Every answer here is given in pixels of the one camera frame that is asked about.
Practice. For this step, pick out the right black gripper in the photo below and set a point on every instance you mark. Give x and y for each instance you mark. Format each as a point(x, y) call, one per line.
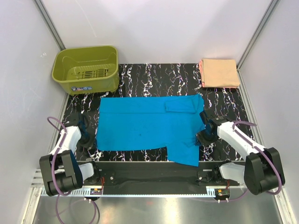
point(202, 141)

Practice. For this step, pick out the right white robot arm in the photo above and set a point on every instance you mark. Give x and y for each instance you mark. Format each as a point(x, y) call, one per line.
point(262, 170)

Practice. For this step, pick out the black marbled table mat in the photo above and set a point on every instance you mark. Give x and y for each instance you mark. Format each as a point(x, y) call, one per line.
point(145, 80)

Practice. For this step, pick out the olive green plastic basket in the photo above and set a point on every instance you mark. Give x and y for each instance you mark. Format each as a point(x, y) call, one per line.
point(87, 70)

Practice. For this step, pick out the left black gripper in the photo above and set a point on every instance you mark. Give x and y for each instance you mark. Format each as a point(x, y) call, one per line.
point(88, 145)

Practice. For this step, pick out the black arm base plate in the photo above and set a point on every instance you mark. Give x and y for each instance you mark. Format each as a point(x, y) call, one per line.
point(138, 165)

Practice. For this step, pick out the aluminium frame rail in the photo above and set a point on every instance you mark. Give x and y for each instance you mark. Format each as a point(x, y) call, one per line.
point(149, 184)

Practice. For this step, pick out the blue t shirt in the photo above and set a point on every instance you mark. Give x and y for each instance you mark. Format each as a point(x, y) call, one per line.
point(146, 123)

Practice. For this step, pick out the folded peach t shirt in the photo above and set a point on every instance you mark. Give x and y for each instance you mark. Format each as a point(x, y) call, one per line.
point(219, 73)

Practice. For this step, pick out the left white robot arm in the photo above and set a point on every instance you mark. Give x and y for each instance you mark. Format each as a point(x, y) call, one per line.
point(60, 170)

